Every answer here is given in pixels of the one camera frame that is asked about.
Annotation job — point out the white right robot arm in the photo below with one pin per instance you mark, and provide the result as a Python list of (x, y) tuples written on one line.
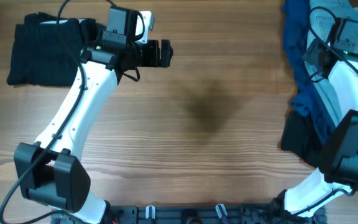
[(336, 165)]

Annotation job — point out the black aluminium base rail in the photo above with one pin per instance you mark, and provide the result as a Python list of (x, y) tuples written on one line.
[(244, 214)]

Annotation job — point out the dark blue garment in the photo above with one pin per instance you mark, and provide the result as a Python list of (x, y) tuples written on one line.
[(307, 102)]

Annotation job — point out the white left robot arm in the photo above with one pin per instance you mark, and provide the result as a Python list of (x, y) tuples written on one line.
[(50, 170)]

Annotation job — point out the folded black garment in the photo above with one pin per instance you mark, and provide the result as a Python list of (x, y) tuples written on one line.
[(38, 56)]

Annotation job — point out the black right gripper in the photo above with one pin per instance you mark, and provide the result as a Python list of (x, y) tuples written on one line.
[(312, 52)]

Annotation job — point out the light blue denim shorts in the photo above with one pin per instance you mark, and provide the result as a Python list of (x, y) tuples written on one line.
[(338, 90)]

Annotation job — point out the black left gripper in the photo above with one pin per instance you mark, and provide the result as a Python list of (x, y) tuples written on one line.
[(153, 60)]

